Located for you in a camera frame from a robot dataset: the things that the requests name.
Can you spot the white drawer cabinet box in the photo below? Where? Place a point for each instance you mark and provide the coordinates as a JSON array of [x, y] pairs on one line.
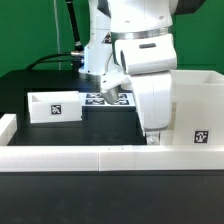
[[197, 109]]

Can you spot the white fence wall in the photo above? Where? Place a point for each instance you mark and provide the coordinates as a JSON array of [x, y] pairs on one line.
[[102, 158]]

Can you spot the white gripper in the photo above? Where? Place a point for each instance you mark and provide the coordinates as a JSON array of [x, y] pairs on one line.
[[147, 64]]

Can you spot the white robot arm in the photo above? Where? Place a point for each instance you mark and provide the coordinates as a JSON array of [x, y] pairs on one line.
[[112, 20]]

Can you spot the white drawer tray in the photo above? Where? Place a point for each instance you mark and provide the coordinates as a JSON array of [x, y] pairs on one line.
[[58, 106]]

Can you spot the white marker sheet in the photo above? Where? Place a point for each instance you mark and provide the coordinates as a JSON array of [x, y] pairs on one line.
[[96, 101]]

